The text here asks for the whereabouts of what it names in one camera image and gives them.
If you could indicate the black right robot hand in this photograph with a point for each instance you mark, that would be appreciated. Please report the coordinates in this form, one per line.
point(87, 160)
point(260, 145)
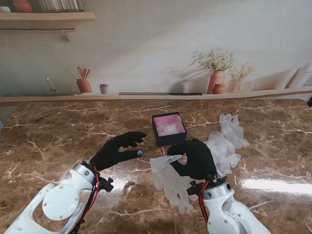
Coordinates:
point(197, 158)

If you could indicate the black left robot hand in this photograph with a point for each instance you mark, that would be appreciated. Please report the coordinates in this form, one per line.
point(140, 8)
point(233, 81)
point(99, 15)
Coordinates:
point(114, 153)

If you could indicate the black box pink inside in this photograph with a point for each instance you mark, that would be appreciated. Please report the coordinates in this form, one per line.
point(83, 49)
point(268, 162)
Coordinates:
point(170, 140)

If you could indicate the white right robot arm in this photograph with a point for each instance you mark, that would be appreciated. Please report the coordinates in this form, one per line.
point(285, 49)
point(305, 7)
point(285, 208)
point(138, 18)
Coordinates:
point(226, 209)

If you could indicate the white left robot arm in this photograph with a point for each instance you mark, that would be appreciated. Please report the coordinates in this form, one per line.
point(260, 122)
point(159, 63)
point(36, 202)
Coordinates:
point(48, 207)

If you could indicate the printed kitchen scene backdrop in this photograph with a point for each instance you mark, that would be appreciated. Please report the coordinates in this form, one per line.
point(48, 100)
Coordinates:
point(151, 48)

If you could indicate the dark object at table edge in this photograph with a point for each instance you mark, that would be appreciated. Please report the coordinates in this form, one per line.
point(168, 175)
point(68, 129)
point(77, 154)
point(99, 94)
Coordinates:
point(310, 101)

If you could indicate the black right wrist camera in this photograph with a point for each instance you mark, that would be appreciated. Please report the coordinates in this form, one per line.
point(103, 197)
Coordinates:
point(193, 189)

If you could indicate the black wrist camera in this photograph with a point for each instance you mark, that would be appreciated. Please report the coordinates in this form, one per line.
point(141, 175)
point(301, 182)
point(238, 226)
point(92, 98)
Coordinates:
point(193, 189)
point(107, 185)

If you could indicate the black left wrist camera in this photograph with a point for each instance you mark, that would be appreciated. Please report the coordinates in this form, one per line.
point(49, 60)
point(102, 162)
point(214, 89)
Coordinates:
point(107, 185)

